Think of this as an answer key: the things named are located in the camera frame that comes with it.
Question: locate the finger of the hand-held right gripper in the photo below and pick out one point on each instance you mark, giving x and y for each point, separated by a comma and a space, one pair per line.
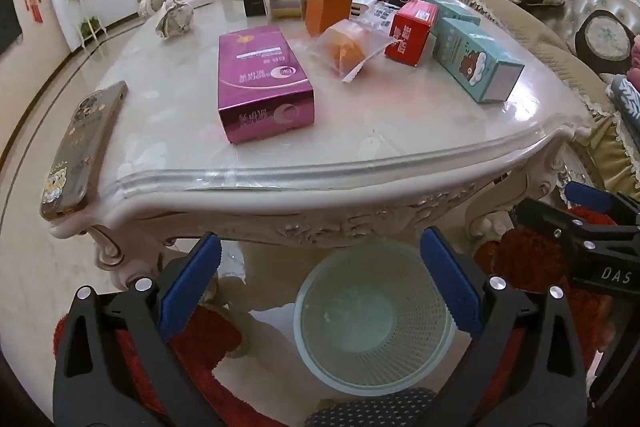
575, 232
587, 196

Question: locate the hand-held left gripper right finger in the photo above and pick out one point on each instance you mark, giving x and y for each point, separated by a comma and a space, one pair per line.
447, 282

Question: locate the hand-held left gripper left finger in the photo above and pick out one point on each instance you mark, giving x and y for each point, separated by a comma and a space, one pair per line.
192, 282

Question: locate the pale green plastic wastebasket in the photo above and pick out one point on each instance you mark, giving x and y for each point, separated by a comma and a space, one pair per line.
375, 322

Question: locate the white charger plug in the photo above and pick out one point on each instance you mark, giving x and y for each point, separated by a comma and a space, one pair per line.
362, 9

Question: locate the person's right leg red fleece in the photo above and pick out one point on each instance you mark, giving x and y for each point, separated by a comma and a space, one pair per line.
540, 257

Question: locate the person's leg red fleece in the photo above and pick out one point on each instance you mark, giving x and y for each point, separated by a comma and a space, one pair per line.
540, 257
200, 347

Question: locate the person's left leg red fleece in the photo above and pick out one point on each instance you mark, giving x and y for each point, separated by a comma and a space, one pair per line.
200, 347

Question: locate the teal patterned folded cloth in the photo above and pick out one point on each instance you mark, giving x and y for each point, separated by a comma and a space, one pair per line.
625, 102

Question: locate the navy dotted garment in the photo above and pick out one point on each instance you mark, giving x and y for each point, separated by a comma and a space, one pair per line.
370, 409

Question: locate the teal box with bear print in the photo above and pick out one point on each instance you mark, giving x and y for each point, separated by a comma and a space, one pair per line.
475, 59

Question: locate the phone with cartoon case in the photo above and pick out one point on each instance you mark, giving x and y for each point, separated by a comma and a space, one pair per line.
75, 147

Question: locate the magenta cardboard box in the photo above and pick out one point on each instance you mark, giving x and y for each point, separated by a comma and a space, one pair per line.
260, 77

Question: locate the plain teal box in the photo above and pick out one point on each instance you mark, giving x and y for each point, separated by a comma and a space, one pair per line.
450, 9

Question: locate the red cardboard box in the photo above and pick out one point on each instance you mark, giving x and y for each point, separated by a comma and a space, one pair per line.
407, 34

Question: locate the orange cake in clear wrapper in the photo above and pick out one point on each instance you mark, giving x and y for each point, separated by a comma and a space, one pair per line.
345, 47

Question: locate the crumpled paper ball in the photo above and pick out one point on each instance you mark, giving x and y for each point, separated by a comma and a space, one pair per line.
175, 19

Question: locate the clear printed plastic bag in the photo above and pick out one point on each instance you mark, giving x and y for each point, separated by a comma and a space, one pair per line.
382, 14

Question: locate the small potted plant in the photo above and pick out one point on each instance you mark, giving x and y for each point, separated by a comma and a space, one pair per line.
91, 27

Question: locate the tall orange box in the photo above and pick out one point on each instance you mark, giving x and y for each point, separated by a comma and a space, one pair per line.
327, 4

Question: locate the black television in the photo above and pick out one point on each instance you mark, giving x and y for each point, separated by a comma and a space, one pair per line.
9, 22

